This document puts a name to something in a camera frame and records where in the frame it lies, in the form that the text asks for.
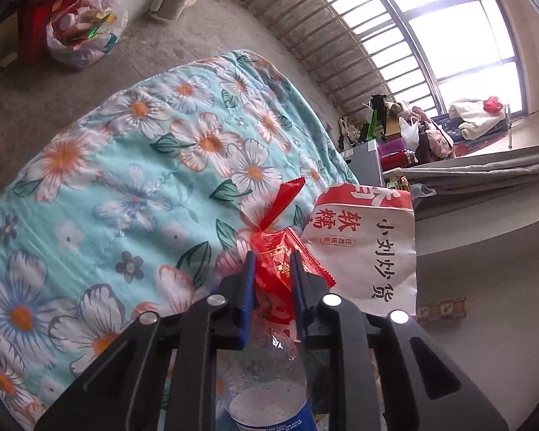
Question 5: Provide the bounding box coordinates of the red plastic wrapper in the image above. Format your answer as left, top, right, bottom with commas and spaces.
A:
250, 177, 336, 326

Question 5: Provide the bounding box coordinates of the red white paper snack bag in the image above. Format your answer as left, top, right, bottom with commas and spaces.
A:
302, 183, 418, 316

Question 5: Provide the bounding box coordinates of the clear Pepsi plastic bottle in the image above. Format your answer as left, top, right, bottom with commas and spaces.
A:
216, 318, 316, 431

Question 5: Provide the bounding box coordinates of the white plastic trash bag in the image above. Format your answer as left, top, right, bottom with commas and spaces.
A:
45, 0, 128, 70

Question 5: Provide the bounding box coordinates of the floral turquoise quilt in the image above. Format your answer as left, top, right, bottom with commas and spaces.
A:
0, 50, 356, 430

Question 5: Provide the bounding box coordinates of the grey cabinet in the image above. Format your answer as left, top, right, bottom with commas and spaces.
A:
341, 140, 384, 187

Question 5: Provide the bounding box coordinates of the grey right curtain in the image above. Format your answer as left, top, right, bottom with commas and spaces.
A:
383, 145, 539, 221

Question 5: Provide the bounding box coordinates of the metal balcony railing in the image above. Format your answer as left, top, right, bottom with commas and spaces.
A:
239, 0, 445, 119

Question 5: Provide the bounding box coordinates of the red gift bag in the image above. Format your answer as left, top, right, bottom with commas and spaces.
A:
18, 0, 77, 64

